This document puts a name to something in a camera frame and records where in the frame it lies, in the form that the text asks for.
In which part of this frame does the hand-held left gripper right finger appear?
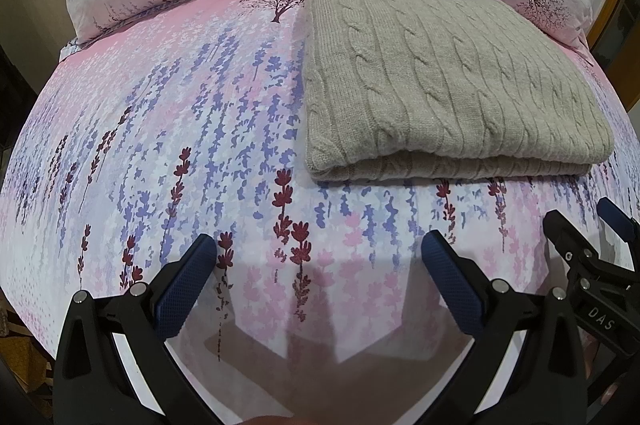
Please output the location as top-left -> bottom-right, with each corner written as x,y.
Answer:
421,229 -> 589,425

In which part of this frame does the wooden headboard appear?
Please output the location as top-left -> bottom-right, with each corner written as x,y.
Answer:
585,0 -> 632,56

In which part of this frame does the beige cable-knit sweater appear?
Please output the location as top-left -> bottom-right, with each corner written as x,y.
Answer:
302,0 -> 615,182

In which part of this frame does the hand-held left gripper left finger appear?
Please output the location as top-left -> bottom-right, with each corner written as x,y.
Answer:
54,232 -> 218,425

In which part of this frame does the pink floral bed sheet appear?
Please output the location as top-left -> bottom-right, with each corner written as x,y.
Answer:
0,0 -> 640,425

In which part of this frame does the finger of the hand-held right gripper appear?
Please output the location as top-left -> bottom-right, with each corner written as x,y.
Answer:
543,208 -> 607,279
597,198 -> 640,256

